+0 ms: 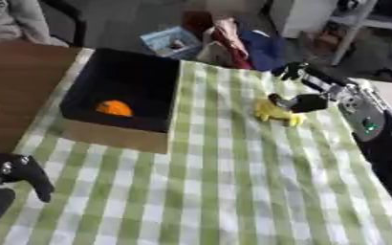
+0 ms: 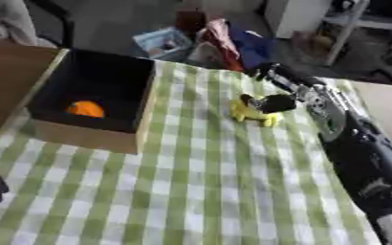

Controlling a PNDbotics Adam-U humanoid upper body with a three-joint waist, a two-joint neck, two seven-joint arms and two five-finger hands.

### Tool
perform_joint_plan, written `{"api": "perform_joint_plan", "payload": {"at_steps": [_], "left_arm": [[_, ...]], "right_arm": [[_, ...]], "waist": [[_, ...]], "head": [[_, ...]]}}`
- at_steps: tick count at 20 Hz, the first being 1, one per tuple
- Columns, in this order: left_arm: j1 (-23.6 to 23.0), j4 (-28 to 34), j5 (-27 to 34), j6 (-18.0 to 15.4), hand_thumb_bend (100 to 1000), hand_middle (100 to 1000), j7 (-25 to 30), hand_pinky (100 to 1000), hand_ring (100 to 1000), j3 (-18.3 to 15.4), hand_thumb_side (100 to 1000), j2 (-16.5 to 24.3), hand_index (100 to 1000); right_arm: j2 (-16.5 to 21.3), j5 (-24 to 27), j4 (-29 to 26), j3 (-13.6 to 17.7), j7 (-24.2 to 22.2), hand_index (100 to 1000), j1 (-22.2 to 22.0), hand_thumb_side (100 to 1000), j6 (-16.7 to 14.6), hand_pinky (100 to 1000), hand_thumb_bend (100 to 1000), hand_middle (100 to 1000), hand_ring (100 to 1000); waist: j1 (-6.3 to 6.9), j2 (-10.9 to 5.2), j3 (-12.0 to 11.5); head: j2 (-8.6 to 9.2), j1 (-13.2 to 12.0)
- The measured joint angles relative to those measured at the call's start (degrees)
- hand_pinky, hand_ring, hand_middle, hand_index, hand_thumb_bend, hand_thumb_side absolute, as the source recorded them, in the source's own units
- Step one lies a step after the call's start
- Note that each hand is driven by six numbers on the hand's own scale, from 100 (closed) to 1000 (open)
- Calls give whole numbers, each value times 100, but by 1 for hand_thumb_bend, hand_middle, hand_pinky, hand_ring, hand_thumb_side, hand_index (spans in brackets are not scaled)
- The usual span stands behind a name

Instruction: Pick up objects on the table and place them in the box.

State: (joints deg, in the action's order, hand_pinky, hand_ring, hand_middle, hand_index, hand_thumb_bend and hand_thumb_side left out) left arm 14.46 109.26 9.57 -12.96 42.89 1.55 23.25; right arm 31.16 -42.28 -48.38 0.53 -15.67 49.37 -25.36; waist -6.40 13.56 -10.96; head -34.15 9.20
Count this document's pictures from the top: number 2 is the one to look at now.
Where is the orange toy fruit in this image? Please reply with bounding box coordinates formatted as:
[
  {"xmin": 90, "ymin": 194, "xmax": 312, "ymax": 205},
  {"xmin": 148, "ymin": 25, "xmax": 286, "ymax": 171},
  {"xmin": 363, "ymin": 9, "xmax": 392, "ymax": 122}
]
[{"xmin": 63, "ymin": 100, "xmax": 108, "ymax": 120}]

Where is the black chair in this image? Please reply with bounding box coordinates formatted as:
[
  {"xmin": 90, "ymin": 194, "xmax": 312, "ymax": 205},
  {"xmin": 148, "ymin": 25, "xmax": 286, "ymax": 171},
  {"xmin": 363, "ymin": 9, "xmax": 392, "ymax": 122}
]
[{"xmin": 27, "ymin": 0, "xmax": 77, "ymax": 50}]

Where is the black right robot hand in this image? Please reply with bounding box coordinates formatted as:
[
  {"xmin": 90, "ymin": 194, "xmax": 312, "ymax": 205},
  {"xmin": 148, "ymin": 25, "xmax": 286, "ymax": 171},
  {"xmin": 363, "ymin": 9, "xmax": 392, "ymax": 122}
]
[{"xmin": 237, "ymin": 61, "xmax": 329, "ymax": 115}]

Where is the white shelf frame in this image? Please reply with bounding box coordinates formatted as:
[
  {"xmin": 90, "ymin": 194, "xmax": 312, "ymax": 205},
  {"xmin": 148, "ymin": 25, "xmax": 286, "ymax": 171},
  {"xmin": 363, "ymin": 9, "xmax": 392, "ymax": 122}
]
[{"xmin": 317, "ymin": 0, "xmax": 392, "ymax": 67}]

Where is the pale blue box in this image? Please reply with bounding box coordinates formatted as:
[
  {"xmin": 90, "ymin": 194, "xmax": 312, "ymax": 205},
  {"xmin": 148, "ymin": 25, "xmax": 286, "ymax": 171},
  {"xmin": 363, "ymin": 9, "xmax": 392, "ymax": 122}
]
[{"xmin": 130, "ymin": 26, "xmax": 196, "ymax": 62}]

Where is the white cabinet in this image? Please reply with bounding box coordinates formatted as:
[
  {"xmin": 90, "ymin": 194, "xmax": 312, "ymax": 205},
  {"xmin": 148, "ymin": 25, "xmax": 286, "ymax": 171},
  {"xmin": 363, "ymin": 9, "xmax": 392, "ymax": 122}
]
[{"xmin": 261, "ymin": 0, "xmax": 334, "ymax": 40}]

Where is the pile of coloured cloths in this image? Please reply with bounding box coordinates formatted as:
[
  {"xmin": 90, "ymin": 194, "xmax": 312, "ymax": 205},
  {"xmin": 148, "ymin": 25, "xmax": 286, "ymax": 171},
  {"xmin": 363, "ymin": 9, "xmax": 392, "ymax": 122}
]
[{"xmin": 174, "ymin": 9, "xmax": 276, "ymax": 73}]

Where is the cardboard box with black inside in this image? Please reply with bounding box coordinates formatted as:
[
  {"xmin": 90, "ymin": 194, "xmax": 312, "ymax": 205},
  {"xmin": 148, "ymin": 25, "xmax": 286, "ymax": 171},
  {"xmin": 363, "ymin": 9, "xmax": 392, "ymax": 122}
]
[{"xmin": 23, "ymin": 47, "xmax": 158, "ymax": 155}]

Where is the person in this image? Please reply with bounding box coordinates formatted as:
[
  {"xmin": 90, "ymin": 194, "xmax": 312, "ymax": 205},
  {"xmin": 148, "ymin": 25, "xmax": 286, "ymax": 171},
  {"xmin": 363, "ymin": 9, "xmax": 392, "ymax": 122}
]
[{"xmin": 0, "ymin": 0, "xmax": 57, "ymax": 49}]

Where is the yellow soft toy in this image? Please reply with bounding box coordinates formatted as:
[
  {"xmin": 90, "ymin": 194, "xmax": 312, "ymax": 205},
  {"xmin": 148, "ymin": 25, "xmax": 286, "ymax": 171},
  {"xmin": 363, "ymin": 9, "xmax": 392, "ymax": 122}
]
[{"xmin": 228, "ymin": 93, "xmax": 287, "ymax": 128}]

